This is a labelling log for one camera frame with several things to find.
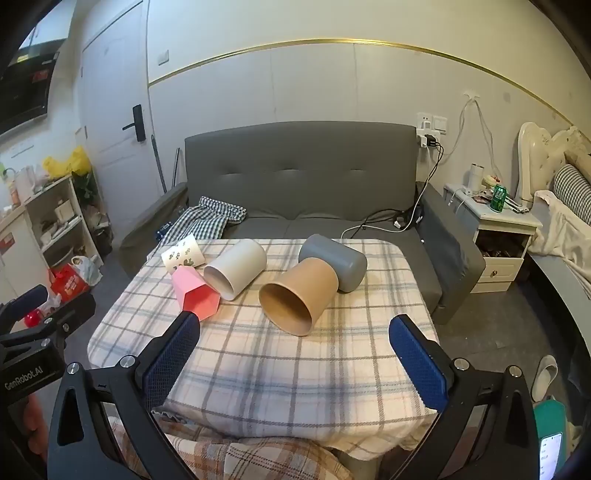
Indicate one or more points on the white cup with green print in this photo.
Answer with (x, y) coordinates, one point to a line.
(182, 256)

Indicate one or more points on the white plastic bag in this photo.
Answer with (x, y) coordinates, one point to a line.
(87, 270)

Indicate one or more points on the cream bed headboard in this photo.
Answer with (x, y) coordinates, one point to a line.
(535, 147)

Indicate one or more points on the white storage shelf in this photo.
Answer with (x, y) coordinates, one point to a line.
(55, 217)

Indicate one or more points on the white wall outlet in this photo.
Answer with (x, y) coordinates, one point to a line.
(431, 122)

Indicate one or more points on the white tumbler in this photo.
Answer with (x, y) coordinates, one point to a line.
(475, 177)

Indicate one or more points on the white nightstand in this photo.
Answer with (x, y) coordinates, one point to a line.
(496, 230)

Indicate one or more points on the white light switch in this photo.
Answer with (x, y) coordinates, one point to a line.
(163, 57)

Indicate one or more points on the plaid tablecloth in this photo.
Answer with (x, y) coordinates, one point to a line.
(277, 374)

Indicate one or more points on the checked cloth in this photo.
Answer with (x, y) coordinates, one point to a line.
(207, 220)

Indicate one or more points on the checked pillow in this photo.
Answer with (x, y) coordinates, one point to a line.
(572, 187)

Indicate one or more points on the yellow plastic bag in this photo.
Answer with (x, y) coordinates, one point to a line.
(69, 164)

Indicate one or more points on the broom stick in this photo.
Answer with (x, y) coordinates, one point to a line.
(158, 164)

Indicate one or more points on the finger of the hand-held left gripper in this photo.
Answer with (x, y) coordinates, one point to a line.
(74, 308)
(33, 297)

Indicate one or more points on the beige blanket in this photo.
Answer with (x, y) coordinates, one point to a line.
(563, 240)

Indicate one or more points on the teal phone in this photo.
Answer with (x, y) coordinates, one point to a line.
(549, 429)

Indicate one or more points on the plain white cup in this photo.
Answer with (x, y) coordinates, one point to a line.
(240, 267)

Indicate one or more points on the white slipper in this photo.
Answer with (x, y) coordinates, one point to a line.
(545, 376)

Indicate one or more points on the white door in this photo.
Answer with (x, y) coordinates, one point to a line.
(115, 69)

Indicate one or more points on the pink hexagonal cup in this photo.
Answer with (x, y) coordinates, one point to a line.
(194, 288)

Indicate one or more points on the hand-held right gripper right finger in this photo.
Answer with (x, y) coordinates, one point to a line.
(418, 364)

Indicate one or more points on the grey sofa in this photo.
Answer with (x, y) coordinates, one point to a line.
(300, 175)

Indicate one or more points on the brown plaid blanket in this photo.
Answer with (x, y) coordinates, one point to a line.
(258, 461)

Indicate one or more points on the red gift bag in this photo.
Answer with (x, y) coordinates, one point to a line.
(69, 284)

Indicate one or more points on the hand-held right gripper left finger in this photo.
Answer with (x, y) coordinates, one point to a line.
(170, 357)

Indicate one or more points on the black range hood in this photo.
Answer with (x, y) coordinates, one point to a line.
(27, 87)

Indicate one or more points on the grey cup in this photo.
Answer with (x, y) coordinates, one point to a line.
(337, 261)

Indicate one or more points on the green drink can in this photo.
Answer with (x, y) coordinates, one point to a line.
(498, 199)

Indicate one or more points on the brown paper cup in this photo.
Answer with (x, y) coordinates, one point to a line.
(300, 288)

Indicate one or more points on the black charger plug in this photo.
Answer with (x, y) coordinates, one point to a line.
(429, 141)

